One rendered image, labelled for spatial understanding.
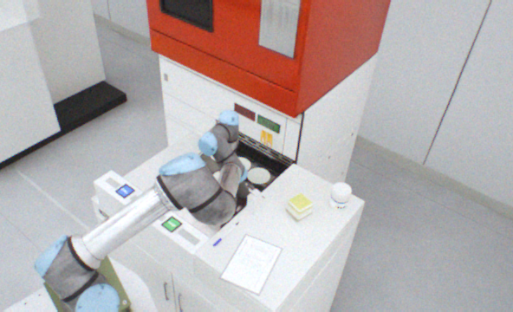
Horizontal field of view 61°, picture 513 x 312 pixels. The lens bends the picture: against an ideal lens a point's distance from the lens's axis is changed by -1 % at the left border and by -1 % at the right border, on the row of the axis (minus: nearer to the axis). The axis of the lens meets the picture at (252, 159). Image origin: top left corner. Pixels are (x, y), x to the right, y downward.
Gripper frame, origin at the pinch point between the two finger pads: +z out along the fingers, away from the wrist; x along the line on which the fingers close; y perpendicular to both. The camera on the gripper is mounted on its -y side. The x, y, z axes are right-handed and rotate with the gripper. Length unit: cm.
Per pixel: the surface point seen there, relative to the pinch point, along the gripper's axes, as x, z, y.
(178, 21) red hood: 2, -52, 50
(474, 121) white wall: -183, 32, 18
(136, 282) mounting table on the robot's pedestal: 48, 9, -23
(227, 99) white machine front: -12.2, -20.9, 30.8
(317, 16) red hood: -30, -71, -3
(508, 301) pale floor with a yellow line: -148, 91, -69
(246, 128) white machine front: -17.1, -10.2, 20.6
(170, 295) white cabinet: 35, 39, -16
